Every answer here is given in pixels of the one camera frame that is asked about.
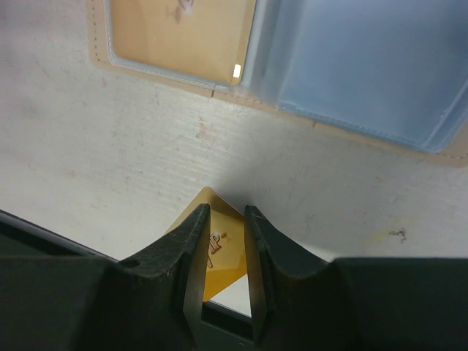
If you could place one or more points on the gold VIP card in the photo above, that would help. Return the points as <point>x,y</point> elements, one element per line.
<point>226,248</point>
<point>203,39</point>

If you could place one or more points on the beige leather card holder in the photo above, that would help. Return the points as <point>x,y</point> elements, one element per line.
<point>392,73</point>

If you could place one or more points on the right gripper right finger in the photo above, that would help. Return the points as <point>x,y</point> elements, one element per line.
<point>301,302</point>

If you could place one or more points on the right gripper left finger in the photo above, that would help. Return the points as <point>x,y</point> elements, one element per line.
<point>109,300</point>

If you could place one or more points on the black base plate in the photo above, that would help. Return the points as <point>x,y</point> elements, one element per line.
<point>55,237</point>

